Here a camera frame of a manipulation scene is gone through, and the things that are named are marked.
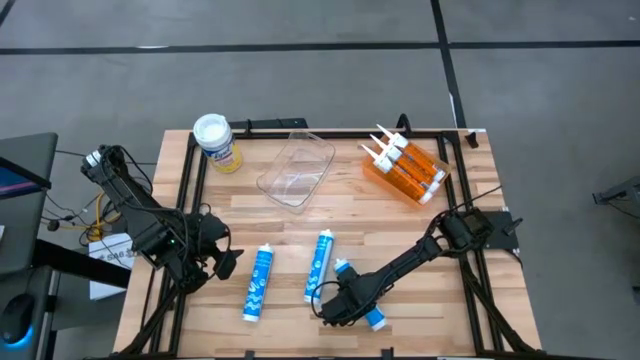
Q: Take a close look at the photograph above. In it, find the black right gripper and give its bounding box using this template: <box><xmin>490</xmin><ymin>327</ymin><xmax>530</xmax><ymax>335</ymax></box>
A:
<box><xmin>318</xmin><ymin>272</ymin><xmax>374</xmax><ymax>327</ymax></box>

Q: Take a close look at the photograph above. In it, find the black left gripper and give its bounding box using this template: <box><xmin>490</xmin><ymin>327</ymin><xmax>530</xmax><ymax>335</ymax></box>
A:
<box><xmin>172</xmin><ymin>213</ymin><xmax>245</xmax><ymax>294</ymax></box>

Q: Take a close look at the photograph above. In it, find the blue silicone sealant tube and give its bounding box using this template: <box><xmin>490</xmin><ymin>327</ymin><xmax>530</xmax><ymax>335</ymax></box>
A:
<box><xmin>242</xmin><ymin>242</ymin><xmax>275</xmax><ymax>323</ymax></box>
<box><xmin>333</xmin><ymin>257</ymin><xmax>389</xmax><ymax>333</ymax></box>
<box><xmin>303</xmin><ymin>228</ymin><xmax>335</xmax><ymax>305</ymax></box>

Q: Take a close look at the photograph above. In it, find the orange sealant tube white nozzle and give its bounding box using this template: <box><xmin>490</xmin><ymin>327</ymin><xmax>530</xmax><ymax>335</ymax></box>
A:
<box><xmin>368</xmin><ymin>132</ymin><xmax>442</xmax><ymax>195</ymax></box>
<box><xmin>375</xmin><ymin>123</ymin><xmax>448</xmax><ymax>184</ymax></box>
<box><xmin>359</xmin><ymin>143</ymin><xmax>434</xmax><ymax>206</ymax></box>

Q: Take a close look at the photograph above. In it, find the yellow Lysol wipes canister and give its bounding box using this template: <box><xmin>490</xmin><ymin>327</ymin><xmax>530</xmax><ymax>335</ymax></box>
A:
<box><xmin>192</xmin><ymin>112</ymin><xmax>245</xmax><ymax>175</ymax></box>

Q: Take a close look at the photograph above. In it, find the clear plastic bin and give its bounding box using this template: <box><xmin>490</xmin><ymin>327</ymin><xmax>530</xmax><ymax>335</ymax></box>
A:
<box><xmin>255</xmin><ymin>129</ymin><xmax>337</xmax><ymax>215</ymax></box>

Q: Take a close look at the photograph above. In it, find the white printed cardboard box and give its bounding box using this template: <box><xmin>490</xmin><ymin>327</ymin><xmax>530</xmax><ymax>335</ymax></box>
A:
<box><xmin>88</xmin><ymin>232</ymin><xmax>137</xmax><ymax>301</ymax></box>

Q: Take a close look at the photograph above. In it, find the orange translucent plastic bin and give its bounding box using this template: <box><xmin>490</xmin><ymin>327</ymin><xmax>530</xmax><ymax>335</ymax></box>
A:
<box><xmin>360</xmin><ymin>133</ymin><xmax>452</xmax><ymax>207</ymax></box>

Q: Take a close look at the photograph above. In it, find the black side desk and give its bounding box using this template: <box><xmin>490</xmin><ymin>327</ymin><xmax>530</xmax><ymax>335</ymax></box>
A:
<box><xmin>0</xmin><ymin>238</ymin><xmax>132</xmax><ymax>360</ymax></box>

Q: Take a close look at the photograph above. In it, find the dark monitor blue screen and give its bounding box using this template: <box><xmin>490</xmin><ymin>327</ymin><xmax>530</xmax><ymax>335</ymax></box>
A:
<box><xmin>0</xmin><ymin>155</ymin><xmax>53</xmax><ymax>201</ymax></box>

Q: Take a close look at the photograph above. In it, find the black computer mouse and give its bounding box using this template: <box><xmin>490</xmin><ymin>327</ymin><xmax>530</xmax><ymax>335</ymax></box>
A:
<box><xmin>0</xmin><ymin>293</ymin><xmax>36</xmax><ymax>347</ymax></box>

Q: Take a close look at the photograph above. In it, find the grey stand base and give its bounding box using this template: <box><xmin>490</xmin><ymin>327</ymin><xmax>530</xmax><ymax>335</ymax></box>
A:
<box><xmin>592</xmin><ymin>173</ymin><xmax>640</xmax><ymax>212</ymax></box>

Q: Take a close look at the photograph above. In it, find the black aluminium rig frame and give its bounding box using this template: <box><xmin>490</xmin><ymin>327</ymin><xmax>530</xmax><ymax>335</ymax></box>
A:
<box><xmin>119</xmin><ymin>117</ymin><xmax>544</xmax><ymax>360</ymax></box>

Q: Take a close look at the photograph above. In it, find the yellow floor cable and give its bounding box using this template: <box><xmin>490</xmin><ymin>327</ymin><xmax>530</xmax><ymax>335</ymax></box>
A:
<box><xmin>74</xmin><ymin>189</ymin><xmax>124</xmax><ymax>241</ymax></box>

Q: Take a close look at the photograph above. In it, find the black floor cable bundle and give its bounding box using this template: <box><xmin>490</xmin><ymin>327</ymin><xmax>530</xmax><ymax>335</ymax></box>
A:
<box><xmin>42</xmin><ymin>149</ymin><xmax>159</xmax><ymax>246</ymax></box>

